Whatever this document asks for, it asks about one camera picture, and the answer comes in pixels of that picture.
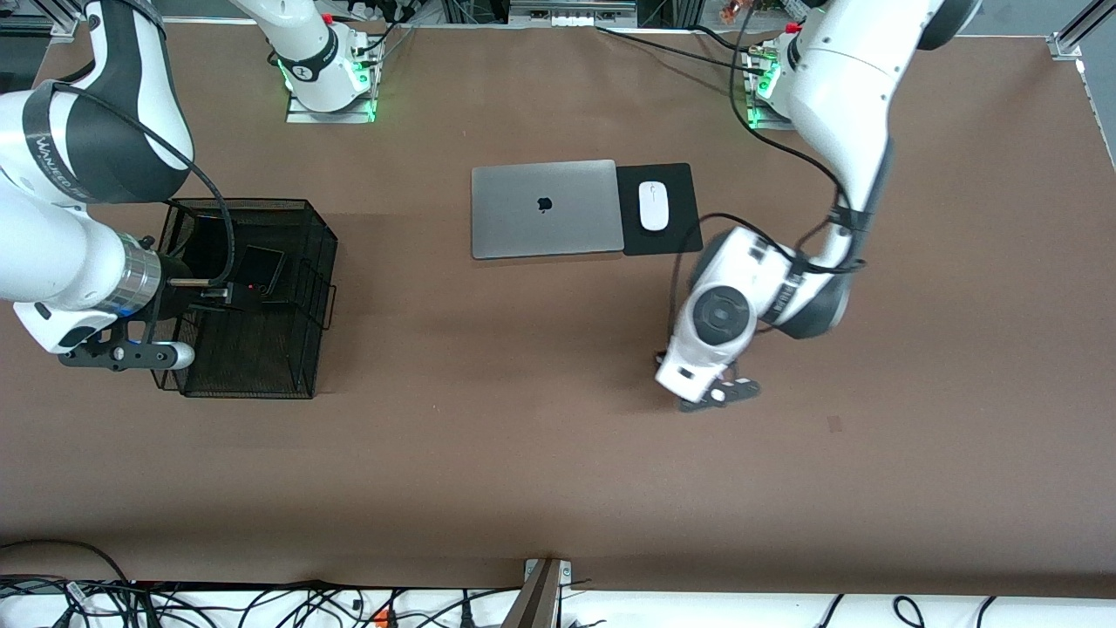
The black mouse pad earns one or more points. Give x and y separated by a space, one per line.
684 187

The metal table clamp bracket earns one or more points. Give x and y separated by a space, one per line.
540 593

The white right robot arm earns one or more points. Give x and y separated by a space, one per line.
52 253

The small black flip phone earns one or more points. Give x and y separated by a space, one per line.
261 266

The silver closed laptop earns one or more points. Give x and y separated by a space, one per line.
523 218

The tall black smartphone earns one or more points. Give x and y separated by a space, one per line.
205 249

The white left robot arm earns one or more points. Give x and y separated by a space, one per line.
846 87

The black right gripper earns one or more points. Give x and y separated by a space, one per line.
177 291

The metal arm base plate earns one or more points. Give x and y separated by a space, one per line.
301 115
757 124

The aluminium frame profile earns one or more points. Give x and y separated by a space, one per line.
63 24
1068 44

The white computer mouse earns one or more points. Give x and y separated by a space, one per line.
653 206

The white power strip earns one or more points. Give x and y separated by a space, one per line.
571 20

